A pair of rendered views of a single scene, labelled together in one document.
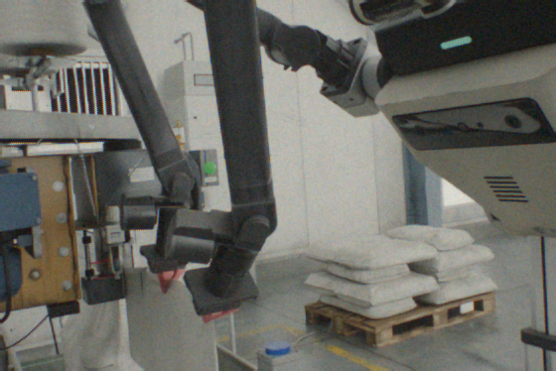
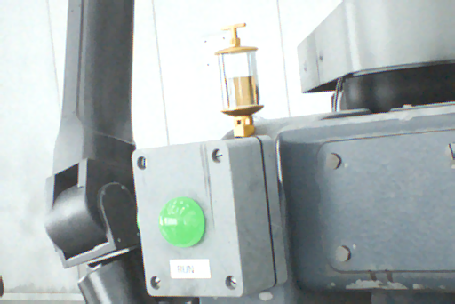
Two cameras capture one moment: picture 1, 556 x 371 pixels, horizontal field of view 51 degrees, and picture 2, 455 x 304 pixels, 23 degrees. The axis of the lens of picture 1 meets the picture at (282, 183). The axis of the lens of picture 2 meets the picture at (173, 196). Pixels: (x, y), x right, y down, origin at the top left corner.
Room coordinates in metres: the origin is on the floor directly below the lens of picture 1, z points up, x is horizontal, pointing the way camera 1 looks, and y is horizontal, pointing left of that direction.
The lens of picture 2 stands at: (2.05, -0.05, 1.33)
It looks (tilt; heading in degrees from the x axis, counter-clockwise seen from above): 3 degrees down; 161
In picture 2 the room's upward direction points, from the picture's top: 6 degrees counter-clockwise
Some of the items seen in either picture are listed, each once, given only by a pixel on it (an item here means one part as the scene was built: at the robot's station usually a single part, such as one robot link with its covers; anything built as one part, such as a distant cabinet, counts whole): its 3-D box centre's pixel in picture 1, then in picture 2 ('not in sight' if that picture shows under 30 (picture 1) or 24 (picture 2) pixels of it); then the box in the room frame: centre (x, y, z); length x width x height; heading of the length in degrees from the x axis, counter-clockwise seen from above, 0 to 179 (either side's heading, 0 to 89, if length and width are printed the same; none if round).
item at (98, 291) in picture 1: (102, 288); not in sight; (1.27, 0.41, 1.04); 0.08 x 0.06 x 0.05; 120
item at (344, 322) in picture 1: (399, 307); not in sight; (4.36, -0.83, 0.07); 1.20 x 0.82 x 0.14; 122
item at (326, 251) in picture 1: (348, 247); not in sight; (4.37, -0.47, 0.56); 0.66 x 0.43 x 0.15; 118
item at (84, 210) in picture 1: (74, 190); not in sight; (1.33, 0.48, 1.26); 0.22 x 0.05 x 0.16; 30
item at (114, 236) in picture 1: (116, 242); not in sight; (1.23, 0.36, 1.14); 0.05 x 0.04 x 0.16; 120
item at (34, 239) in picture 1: (17, 209); not in sight; (1.12, 0.52, 1.23); 0.28 x 0.07 x 0.16; 30
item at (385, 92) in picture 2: (122, 146); (409, 90); (1.36, 0.37, 1.35); 0.09 x 0.09 x 0.03
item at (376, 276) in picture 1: (362, 267); not in sight; (4.19, -0.54, 0.44); 0.66 x 0.42 x 0.14; 24
